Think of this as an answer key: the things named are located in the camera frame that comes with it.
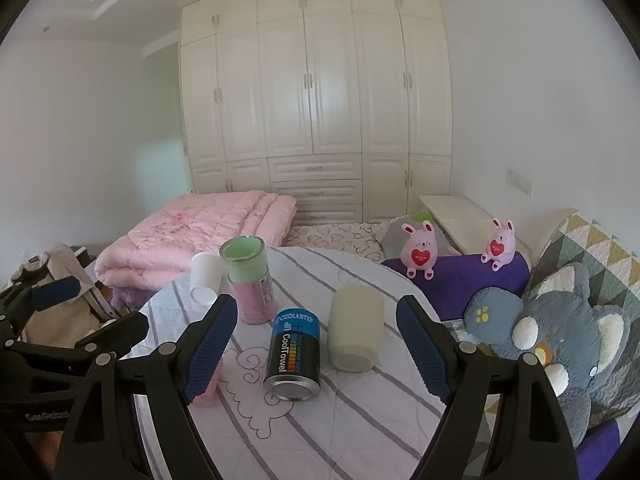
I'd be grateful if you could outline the cream cup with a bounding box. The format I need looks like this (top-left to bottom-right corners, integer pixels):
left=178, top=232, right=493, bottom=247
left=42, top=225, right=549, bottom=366
left=327, top=285, right=385, bottom=372

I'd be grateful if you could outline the cream wardrobe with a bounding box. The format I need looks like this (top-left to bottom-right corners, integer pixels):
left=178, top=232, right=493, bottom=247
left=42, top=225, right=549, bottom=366
left=177, top=0, right=454, bottom=226

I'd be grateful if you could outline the purple cloth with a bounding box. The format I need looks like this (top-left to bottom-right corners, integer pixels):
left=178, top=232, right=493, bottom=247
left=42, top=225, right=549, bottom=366
left=574, top=417, right=640, bottom=480

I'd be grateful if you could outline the white bedside shelf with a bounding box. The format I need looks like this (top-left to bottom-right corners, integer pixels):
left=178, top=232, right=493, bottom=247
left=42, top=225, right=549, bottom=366
left=418, top=194, right=534, bottom=257

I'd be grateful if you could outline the green and pink cup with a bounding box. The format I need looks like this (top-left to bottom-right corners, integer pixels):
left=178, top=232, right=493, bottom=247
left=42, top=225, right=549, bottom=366
left=220, top=235, right=278, bottom=325

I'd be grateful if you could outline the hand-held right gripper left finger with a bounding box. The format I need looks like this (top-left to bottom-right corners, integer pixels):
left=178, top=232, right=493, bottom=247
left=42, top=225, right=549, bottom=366
left=54, top=294, right=239, bottom=480

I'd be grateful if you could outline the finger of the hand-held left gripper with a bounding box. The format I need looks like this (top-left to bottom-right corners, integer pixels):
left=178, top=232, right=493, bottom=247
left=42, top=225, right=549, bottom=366
left=75, top=311, right=151, bottom=357
left=0, top=276, right=82, bottom=333

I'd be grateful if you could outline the pink folded quilt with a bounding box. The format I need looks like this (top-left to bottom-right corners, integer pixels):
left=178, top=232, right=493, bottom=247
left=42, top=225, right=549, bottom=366
left=94, top=190, right=299, bottom=292

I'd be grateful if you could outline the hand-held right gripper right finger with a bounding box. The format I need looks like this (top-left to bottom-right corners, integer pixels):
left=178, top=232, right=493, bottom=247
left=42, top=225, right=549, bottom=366
left=395, top=295, right=580, bottom=480

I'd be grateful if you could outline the lavender folded blanket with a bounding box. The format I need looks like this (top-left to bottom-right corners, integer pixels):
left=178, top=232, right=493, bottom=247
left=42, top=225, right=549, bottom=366
left=111, top=285, right=161, bottom=314

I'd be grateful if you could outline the purple cushion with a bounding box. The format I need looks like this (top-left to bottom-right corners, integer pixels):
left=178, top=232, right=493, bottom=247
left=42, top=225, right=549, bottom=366
left=381, top=251, right=532, bottom=322

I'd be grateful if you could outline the beige bag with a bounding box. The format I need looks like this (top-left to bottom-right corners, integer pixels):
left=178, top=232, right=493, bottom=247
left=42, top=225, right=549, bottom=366
left=10, top=242, right=124, bottom=349

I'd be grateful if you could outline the heart print bed sheet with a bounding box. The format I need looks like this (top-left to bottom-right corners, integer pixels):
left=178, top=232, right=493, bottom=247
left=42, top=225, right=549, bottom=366
left=284, top=220, right=401, bottom=262

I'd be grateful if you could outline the green patchwork cushion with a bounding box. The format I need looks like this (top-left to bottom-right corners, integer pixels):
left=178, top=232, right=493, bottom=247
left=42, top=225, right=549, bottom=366
left=530, top=212, right=640, bottom=414

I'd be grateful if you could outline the white cup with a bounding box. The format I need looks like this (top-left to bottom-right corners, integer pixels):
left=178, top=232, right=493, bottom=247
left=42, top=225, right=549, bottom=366
left=190, top=252, right=225, bottom=306

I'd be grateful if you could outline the pink bunny toy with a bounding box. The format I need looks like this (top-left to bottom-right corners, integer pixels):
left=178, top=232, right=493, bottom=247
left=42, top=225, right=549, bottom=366
left=401, top=219, right=441, bottom=281
left=480, top=217, right=517, bottom=274

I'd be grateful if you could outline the wall switch panel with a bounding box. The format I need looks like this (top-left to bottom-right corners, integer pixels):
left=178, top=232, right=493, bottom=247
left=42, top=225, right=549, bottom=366
left=504, top=167, right=534, bottom=195

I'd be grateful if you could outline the black and blue can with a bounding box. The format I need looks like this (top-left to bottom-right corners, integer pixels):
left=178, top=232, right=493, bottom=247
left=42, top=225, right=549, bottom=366
left=263, top=308, right=322, bottom=402

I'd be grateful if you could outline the grey plush koala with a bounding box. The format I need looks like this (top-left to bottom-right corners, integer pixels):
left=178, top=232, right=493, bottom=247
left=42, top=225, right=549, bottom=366
left=462, top=262, right=640, bottom=452

